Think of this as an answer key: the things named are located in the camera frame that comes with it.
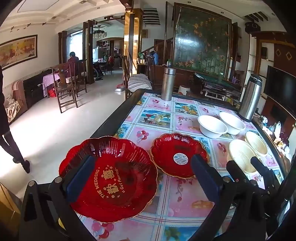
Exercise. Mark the framed wall painting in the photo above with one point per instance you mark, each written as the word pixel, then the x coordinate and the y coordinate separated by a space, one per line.
pixel 16 51

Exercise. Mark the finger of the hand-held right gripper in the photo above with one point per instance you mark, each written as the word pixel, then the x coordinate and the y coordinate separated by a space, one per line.
pixel 235 170
pixel 262 168

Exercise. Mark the black framed table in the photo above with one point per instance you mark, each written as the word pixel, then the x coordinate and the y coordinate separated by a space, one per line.
pixel 111 115

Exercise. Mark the fruit printed tablecloth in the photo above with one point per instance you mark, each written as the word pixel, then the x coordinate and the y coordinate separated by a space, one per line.
pixel 185 199

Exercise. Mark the gold pillar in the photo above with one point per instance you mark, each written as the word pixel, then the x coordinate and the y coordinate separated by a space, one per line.
pixel 131 41

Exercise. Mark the cream plastic strainer bowl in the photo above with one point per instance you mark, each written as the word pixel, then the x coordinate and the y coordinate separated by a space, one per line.
pixel 255 142
pixel 241 153

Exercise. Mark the small framed picture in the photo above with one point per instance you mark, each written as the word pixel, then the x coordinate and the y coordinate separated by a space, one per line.
pixel 144 33

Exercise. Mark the striped cushion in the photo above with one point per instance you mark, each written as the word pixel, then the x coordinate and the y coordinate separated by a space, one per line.
pixel 138 82

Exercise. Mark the steel thermos jug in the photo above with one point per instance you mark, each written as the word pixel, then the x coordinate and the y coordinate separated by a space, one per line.
pixel 248 102

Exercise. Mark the pink tablecloth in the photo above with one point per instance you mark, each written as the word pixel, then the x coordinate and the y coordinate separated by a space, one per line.
pixel 49 80

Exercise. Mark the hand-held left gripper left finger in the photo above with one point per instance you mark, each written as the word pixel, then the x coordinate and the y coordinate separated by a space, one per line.
pixel 78 178

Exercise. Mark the steel thermos bottle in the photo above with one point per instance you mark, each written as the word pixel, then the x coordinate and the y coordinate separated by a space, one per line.
pixel 168 85

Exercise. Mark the cardboard box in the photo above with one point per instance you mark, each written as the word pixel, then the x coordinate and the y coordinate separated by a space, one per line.
pixel 7 208

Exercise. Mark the wooden dining chair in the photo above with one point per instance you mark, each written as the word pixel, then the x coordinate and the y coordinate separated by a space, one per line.
pixel 64 92
pixel 81 78

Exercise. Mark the white plastic stool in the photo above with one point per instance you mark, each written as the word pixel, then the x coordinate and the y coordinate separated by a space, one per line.
pixel 183 89

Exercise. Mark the ceiling lamp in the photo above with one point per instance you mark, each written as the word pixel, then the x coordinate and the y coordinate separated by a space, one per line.
pixel 100 34

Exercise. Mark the black television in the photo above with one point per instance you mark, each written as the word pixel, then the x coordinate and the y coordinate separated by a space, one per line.
pixel 279 83

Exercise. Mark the small red stickered plate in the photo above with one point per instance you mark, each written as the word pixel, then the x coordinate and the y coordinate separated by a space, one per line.
pixel 168 150

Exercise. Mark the dark wooden cabinet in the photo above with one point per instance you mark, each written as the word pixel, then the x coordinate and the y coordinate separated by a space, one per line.
pixel 34 88

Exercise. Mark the floral wall mural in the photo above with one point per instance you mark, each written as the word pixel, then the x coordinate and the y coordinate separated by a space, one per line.
pixel 201 39

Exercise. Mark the patterned sofa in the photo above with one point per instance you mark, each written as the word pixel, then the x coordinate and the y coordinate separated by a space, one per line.
pixel 17 102

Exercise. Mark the white plastic bowl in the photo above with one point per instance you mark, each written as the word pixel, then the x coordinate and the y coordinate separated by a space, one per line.
pixel 233 125
pixel 211 127

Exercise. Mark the large red printed plate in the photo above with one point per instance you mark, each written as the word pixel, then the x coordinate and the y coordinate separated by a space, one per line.
pixel 129 185

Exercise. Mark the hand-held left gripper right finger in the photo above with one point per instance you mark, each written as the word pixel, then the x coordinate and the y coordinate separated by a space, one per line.
pixel 203 178

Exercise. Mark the green mahjong table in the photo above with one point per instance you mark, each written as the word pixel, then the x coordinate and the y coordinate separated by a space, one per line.
pixel 215 81

